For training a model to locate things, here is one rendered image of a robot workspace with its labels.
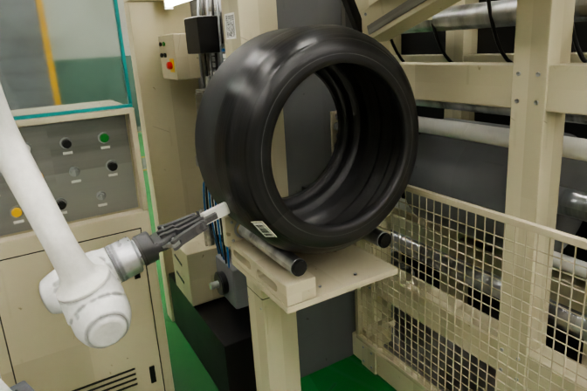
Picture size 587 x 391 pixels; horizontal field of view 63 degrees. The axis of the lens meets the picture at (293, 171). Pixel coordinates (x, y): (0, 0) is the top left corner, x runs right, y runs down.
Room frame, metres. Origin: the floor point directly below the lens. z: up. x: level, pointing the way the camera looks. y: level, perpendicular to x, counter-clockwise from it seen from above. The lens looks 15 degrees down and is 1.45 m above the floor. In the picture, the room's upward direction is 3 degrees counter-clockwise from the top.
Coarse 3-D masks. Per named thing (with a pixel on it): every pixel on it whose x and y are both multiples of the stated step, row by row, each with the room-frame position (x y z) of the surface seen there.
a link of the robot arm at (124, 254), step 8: (120, 240) 1.03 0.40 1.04; (128, 240) 1.02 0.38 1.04; (112, 248) 1.00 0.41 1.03; (120, 248) 1.00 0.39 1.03; (128, 248) 1.00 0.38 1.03; (136, 248) 1.01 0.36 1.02; (112, 256) 0.98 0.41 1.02; (120, 256) 0.98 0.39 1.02; (128, 256) 0.99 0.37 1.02; (136, 256) 0.99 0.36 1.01; (120, 264) 0.97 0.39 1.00; (128, 264) 0.98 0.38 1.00; (136, 264) 0.99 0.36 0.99; (120, 272) 0.97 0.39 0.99; (128, 272) 0.98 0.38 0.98; (136, 272) 1.00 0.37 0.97
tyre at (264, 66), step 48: (240, 48) 1.28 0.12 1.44; (288, 48) 1.14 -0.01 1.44; (336, 48) 1.17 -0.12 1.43; (384, 48) 1.28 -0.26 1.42; (240, 96) 1.09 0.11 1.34; (288, 96) 1.10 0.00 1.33; (336, 96) 1.52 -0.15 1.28; (384, 96) 1.44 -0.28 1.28; (240, 144) 1.06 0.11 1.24; (336, 144) 1.54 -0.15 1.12; (384, 144) 1.45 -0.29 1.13; (240, 192) 1.07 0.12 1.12; (336, 192) 1.48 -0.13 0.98; (384, 192) 1.26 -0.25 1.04; (288, 240) 1.11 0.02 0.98; (336, 240) 1.16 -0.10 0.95
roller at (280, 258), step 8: (240, 224) 1.40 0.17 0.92; (240, 232) 1.38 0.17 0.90; (248, 232) 1.34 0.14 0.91; (248, 240) 1.33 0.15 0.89; (256, 240) 1.28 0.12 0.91; (264, 248) 1.24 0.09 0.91; (272, 248) 1.21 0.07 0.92; (272, 256) 1.20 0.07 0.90; (280, 256) 1.16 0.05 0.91; (288, 256) 1.14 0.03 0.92; (296, 256) 1.14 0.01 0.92; (280, 264) 1.16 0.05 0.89; (288, 264) 1.12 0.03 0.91; (296, 264) 1.11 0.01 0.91; (304, 264) 1.12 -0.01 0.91; (296, 272) 1.11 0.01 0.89; (304, 272) 1.12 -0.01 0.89
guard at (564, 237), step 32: (416, 192) 1.40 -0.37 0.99; (512, 224) 1.11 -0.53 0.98; (448, 256) 1.29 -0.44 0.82; (512, 288) 1.11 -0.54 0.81; (544, 288) 1.04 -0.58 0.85; (384, 320) 1.55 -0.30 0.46; (480, 320) 1.19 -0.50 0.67; (384, 352) 1.56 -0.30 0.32; (416, 384) 1.39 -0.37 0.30; (576, 384) 0.95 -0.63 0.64
